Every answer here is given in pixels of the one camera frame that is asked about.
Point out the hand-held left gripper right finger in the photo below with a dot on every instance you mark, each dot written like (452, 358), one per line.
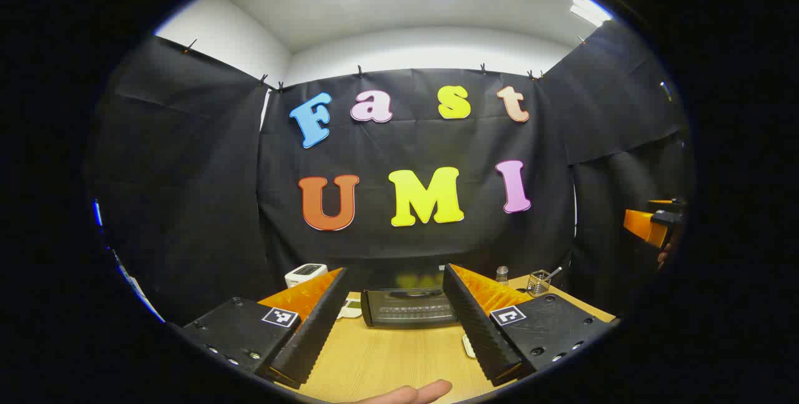
(480, 335)

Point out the black electric oven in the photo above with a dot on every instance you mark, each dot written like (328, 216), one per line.
(406, 310)

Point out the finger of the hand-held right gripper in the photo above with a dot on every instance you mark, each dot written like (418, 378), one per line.
(643, 224)

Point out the ceiling light panel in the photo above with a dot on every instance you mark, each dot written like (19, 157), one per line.
(588, 10)

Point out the white toaster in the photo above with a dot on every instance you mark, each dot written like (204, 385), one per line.
(306, 274)

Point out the white rectangular plate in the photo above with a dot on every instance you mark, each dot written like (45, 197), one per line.
(468, 346)

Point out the clear glass bottle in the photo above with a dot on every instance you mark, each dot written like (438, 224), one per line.
(502, 276)

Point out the white plastic straw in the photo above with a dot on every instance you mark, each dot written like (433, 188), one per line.
(554, 273)

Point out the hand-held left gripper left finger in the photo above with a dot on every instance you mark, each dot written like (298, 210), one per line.
(312, 335)

